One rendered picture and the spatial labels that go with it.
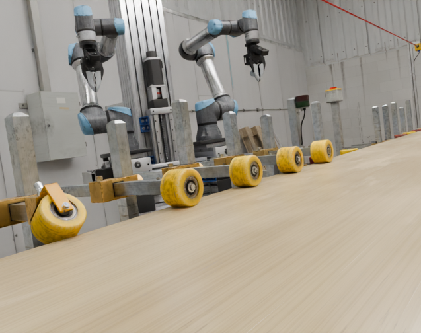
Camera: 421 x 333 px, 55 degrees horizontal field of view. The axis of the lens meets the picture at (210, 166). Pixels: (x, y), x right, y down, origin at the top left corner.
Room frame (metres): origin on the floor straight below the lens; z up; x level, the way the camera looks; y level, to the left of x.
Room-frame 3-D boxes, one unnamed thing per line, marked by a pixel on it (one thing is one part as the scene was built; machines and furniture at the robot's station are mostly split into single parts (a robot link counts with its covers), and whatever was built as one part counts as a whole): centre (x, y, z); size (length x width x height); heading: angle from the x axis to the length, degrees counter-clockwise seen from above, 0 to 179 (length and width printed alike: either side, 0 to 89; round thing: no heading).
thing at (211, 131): (2.33, -0.02, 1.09); 0.15 x 0.15 x 0.10
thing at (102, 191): (1.01, 0.24, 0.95); 0.13 x 0.06 x 0.05; 141
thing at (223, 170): (1.20, 0.10, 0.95); 0.50 x 0.04 x 0.04; 51
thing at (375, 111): (2.79, -1.18, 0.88); 0.03 x 0.03 x 0.48; 51
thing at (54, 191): (0.70, 0.28, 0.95); 0.10 x 0.04 x 0.10; 51
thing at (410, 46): (3.79, -2.03, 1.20); 0.15 x 0.12 x 1.00; 141
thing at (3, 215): (0.81, 0.39, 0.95); 0.13 x 0.06 x 0.05; 141
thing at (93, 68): (1.77, 0.45, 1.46); 0.09 x 0.08 x 0.12; 26
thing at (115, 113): (2.12, 0.44, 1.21); 0.13 x 0.12 x 0.14; 109
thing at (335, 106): (2.21, -0.72, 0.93); 0.05 x 0.04 x 0.45; 141
